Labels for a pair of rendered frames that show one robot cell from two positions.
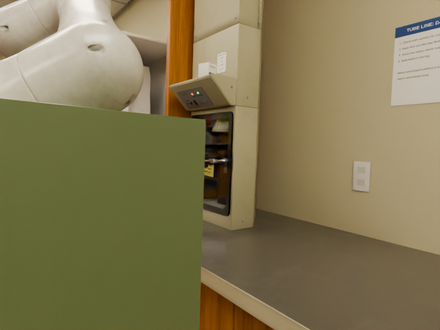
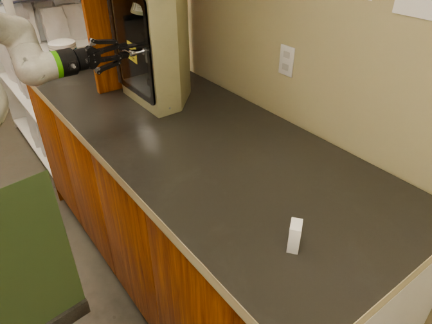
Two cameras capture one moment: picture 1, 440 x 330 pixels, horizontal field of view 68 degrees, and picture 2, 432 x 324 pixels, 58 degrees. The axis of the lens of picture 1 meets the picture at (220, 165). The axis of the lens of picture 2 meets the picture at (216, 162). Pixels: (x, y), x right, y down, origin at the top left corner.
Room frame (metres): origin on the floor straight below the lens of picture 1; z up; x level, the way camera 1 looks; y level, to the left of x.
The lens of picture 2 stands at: (-0.18, -0.26, 1.66)
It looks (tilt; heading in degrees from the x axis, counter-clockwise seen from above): 34 degrees down; 359
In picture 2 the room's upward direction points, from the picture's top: straight up
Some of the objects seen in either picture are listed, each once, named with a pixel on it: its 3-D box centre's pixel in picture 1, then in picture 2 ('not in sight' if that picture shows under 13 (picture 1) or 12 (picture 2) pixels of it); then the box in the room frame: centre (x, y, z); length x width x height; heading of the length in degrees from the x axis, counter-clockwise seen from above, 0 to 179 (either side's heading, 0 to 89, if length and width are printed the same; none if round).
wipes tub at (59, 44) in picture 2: not in sight; (64, 56); (1.75, 0.47, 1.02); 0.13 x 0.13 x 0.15
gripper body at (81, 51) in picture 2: not in sight; (87, 58); (1.18, 0.18, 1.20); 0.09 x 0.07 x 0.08; 126
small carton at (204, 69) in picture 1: (207, 72); not in sight; (1.27, 0.06, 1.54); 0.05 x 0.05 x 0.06; 55
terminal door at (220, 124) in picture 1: (208, 162); (131, 47); (1.34, 0.05, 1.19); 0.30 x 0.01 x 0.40; 36
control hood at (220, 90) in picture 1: (200, 94); not in sight; (1.31, 0.09, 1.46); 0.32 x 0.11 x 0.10; 36
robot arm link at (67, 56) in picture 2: not in sight; (67, 62); (1.14, 0.23, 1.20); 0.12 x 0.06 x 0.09; 36
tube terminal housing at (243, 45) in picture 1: (234, 131); (157, 6); (1.42, -0.06, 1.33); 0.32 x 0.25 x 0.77; 36
